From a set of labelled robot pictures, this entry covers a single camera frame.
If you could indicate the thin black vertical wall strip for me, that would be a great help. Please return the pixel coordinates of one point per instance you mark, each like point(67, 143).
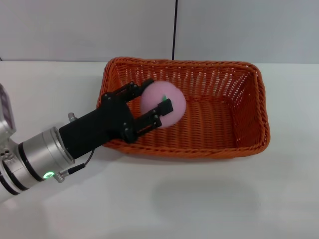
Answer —
point(175, 30)

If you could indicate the pink ball with green leaf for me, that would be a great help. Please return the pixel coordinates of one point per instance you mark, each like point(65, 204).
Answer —
point(162, 94)

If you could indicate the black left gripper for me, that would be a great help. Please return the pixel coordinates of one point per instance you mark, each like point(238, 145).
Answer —
point(99, 127)

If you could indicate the orange woven plastic basket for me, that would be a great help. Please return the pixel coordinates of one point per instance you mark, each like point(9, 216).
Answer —
point(214, 124)

